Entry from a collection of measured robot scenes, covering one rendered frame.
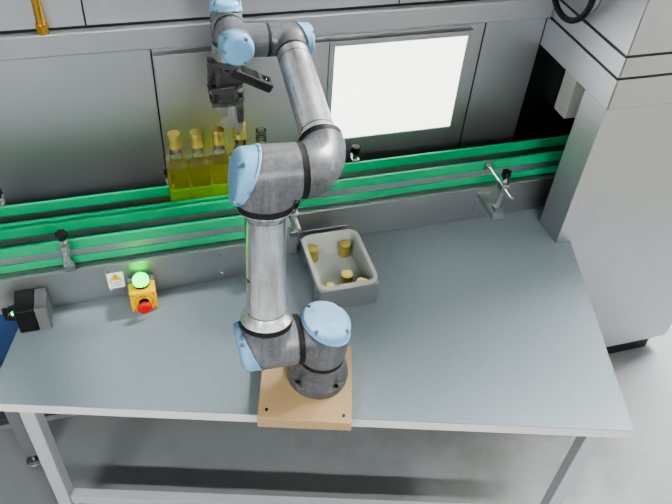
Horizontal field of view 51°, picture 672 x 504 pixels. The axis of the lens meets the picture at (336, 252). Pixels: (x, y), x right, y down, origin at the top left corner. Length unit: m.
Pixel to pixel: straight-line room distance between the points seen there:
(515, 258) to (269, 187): 1.08
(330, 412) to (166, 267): 0.62
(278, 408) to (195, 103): 0.85
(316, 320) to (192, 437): 1.14
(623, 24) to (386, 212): 0.82
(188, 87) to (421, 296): 0.87
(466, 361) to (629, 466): 1.07
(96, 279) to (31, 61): 0.58
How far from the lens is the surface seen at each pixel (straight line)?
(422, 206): 2.22
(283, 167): 1.36
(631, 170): 2.30
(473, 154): 2.30
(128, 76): 1.99
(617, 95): 2.07
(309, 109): 1.50
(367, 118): 2.18
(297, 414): 1.73
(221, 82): 1.83
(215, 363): 1.87
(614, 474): 2.81
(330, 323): 1.61
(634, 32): 1.98
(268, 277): 1.48
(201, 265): 2.01
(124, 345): 1.95
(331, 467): 2.57
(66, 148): 2.11
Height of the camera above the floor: 2.24
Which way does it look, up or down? 44 degrees down
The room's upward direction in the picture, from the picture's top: 5 degrees clockwise
